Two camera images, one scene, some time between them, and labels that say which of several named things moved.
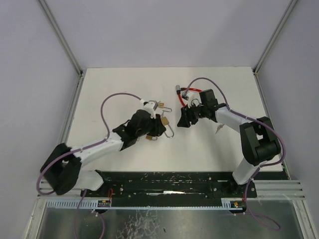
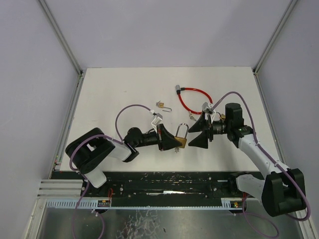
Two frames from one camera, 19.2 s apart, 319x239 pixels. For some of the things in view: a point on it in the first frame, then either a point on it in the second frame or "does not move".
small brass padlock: [161, 105] does not move
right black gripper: [190, 114] → [210, 128]
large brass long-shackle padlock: [166, 122] → [182, 140]
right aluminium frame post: [274, 34] does not move
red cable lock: [178, 89] does not move
